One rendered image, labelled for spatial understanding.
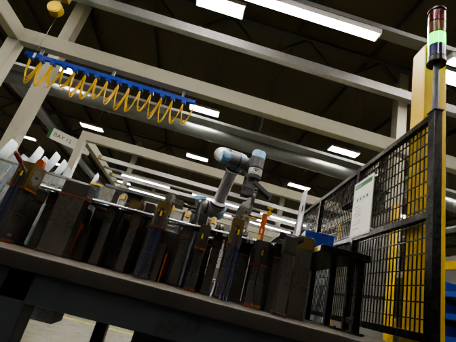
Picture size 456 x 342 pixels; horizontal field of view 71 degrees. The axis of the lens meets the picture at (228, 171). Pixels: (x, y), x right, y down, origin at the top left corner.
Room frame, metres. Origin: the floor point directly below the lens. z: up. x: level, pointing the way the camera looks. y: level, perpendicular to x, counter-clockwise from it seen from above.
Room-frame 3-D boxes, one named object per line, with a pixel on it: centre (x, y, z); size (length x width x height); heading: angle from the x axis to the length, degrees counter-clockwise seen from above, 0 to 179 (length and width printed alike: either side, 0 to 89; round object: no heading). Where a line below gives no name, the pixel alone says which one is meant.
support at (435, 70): (1.01, -0.71, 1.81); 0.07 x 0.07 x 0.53
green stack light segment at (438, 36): (1.01, -0.71, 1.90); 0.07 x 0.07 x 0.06
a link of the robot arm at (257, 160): (1.62, -0.14, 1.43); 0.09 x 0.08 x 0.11; 13
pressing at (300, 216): (1.64, -0.43, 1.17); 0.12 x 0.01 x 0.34; 179
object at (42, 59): (4.04, 1.97, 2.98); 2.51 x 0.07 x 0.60; 93
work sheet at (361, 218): (1.54, -0.72, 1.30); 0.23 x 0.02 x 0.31; 179
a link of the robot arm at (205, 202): (2.30, 0.15, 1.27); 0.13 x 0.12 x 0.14; 103
